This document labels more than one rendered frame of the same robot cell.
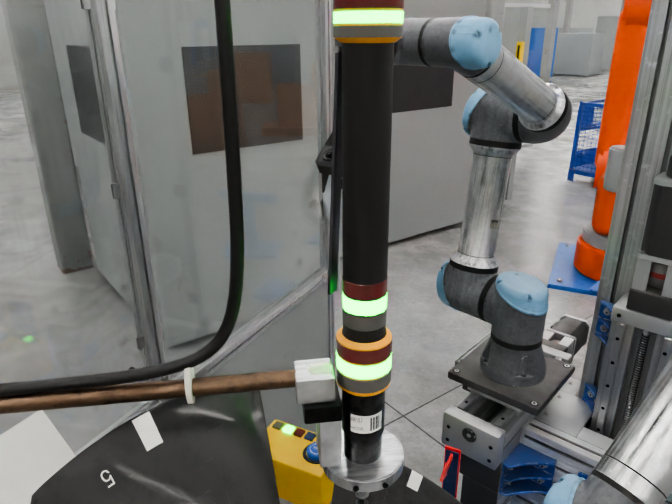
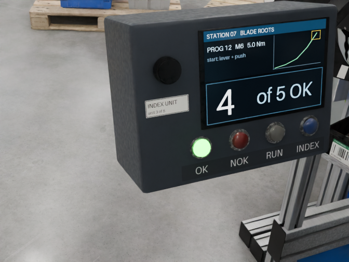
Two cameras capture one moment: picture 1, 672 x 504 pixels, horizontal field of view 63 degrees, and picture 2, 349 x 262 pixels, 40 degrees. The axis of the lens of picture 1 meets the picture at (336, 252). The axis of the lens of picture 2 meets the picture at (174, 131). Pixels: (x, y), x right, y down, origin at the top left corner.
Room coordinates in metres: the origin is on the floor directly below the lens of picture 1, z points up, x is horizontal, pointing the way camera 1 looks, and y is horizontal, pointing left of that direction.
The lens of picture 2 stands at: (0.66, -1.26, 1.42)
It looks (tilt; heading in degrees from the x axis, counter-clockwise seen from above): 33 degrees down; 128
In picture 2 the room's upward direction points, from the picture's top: 4 degrees clockwise
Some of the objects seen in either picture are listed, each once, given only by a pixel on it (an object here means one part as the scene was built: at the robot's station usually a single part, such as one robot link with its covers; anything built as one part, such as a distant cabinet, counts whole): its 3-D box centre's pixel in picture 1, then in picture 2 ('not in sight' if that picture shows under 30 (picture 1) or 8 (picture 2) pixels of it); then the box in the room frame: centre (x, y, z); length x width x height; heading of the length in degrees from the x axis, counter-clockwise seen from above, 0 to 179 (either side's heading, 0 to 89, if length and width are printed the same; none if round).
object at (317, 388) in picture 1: (351, 416); not in sight; (0.37, -0.01, 1.50); 0.09 x 0.07 x 0.10; 98
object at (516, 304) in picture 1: (517, 305); not in sight; (1.13, -0.42, 1.20); 0.13 x 0.12 x 0.14; 43
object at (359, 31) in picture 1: (368, 31); not in sight; (0.37, -0.02, 1.80); 0.04 x 0.04 x 0.01
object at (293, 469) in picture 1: (297, 466); not in sight; (0.83, 0.08, 1.02); 0.16 x 0.10 x 0.11; 63
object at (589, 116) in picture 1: (632, 140); not in sight; (6.86, -3.70, 0.49); 1.27 x 0.88 x 0.98; 126
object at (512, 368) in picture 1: (514, 350); not in sight; (1.12, -0.42, 1.09); 0.15 x 0.15 x 0.10
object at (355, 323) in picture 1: (364, 313); not in sight; (0.37, -0.02, 1.60); 0.03 x 0.03 x 0.01
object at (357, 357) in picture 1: (364, 342); not in sight; (0.37, -0.02, 1.57); 0.04 x 0.04 x 0.01
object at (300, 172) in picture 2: not in sight; (301, 178); (0.45, -0.66, 0.96); 0.03 x 0.03 x 0.20; 63
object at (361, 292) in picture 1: (364, 282); not in sight; (0.37, -0.02, 1.62); 0.03 x 0.03 x 0.01
